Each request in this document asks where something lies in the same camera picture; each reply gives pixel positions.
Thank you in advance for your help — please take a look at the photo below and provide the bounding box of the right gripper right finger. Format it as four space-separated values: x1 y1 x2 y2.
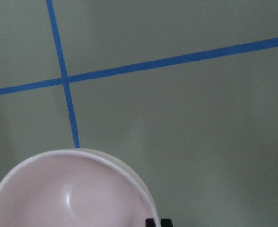
161 218 173 227

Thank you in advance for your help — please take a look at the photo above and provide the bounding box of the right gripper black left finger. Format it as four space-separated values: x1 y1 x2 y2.
145 218 156 227

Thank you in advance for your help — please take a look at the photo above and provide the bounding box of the pink bowl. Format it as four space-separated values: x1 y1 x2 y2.
0 149 161 227

